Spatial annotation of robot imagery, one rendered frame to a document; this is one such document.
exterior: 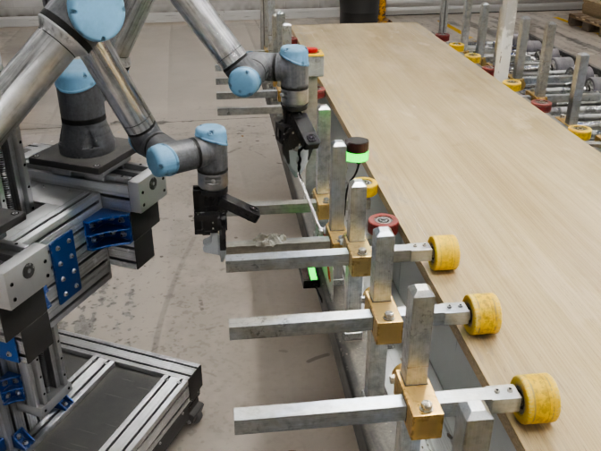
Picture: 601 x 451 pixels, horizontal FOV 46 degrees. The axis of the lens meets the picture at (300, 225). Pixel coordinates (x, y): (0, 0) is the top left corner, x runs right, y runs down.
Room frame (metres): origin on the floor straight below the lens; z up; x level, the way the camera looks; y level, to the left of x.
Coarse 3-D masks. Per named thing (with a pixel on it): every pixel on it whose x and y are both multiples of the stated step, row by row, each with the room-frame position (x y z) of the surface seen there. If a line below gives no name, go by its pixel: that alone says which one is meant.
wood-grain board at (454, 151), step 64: (384, 64) 3.30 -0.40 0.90; (448, 64) 3.30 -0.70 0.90; (384, 128) 2.38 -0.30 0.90; (448, 128) 2.38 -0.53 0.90; (512, 128) 2.38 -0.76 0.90; (384, 192) 1.82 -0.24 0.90; (448, 192) 1.82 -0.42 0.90; (512, 192) 1.82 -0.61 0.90; (576, 192) 1.82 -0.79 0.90; (512, 256) 1.45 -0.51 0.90; (576, 256) 1.45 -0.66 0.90; (512, 320) 1.19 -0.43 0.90; (576, 320) 1.19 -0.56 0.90; (576, 384) 0.99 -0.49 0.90; (576, 448) 0.83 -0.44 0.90
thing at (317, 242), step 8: (288, 240) 1.61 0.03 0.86; (296, 240) 1.61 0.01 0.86; (304, 240) 1.61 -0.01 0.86; (312, 240) 1.61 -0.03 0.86; (320, 240) 1.61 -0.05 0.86; (328, 240) 1.61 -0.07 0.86; (368, 240) 1.62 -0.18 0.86; (232, 248) 1.58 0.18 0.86; (240, 248) 1.58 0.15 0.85; (248, 248) 1.58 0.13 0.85; (256, 248) 1.58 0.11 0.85; (264, 248) 1.59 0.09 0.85; (272, 248) 1.59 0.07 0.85; (280, 248) 1.59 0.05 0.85; (288, 248) 1.59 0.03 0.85; (296, 248) 1.60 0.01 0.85; (304, 248) 1.60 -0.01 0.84; (312, 248) 1.60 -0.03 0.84; (320, 248) 1.60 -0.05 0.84; (328, 248) 1.61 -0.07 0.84
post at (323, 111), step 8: (320, 112) 1.89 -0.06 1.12; (328, 112) 1.90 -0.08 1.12; (320, 120) 1.89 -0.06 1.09; (328, 120) 1.90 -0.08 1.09; (320, 128) 1.89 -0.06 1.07; (328, 128) 1.90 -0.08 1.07; (320, 136) 1.89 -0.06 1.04; (328, 136) 1.90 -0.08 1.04; (320, 144) 1.89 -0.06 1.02; (328, 144) 1.90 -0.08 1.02; (320, 152) 1.89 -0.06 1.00; (328, 152) 1.90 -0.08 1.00; (320, 160) 1.89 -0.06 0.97; (328, 160) 1.90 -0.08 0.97; (320, 168) 1.89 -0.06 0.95; (328, 168) 1.90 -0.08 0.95; (320, 176) 1.89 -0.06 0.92; (328, 176) 1.90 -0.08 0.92; (320, 184) 1.89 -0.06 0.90; (328, 184) 1.90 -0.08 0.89; (320, 192) 1.89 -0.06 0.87; (328, 192) 1.90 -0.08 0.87; (320, 224) 1.89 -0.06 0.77
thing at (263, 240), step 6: (258, 234) 1.61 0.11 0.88; (264, 234) 1.61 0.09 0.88; (270, 234) 1.60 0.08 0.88; (276, 234) 1.62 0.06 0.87; (282, 234) 1.61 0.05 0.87; (258, 240) 1.60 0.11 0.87; (264, 240) 1.60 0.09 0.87; (270, 240) 1.59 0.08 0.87; (276, 240) 1.59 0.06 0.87; (282, 240) 1.60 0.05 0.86; (258, 246) 1.57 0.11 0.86; (264, 246) 1.57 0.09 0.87
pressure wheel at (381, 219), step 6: (372, 216) 1.66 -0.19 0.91; (378, 216) 1.66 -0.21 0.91; (384, 216) 1.66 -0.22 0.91; (390, 216) 1.66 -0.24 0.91; (372, 222) 1.62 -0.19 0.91; (378, 222) 1.63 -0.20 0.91; (384, 222) 1.63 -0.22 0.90; (390, 222) 1.63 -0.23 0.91; (396, 222) 1.62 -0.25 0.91; (372, 228) 1.61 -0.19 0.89; (396, 228) 1.62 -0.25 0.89; (372, 234) 1.61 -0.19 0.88
